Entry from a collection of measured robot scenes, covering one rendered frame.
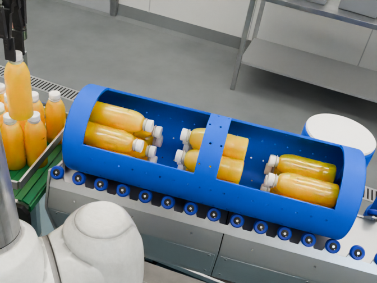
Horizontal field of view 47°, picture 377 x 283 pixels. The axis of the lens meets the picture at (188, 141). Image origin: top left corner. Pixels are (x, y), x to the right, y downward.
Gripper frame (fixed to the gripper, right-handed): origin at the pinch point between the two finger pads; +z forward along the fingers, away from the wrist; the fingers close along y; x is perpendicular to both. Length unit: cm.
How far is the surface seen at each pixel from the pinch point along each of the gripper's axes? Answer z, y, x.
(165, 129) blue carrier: 31, 22, -41
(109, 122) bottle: 21.7, 5.9, -26.1
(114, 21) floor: 137, 349, 96
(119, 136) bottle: 22.9, 2.2, -30.8
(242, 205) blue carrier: 31, -5, -72
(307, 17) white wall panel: 83, 340, -106
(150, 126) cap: 20.6, 8.0, -38.6
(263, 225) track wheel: 40, -1, -80
